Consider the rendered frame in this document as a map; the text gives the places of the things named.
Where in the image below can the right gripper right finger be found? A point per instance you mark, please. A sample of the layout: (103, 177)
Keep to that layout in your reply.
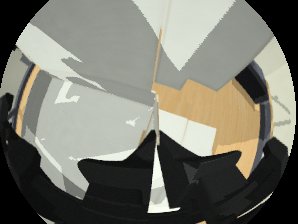
(182, 168)

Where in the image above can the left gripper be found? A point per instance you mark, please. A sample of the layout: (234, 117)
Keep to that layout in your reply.
(6, 127)

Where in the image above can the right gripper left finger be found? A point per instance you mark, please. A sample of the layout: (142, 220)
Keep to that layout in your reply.
(134, 172)

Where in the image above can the black rectangular block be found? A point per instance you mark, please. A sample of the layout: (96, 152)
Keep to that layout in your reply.
(253, 84)

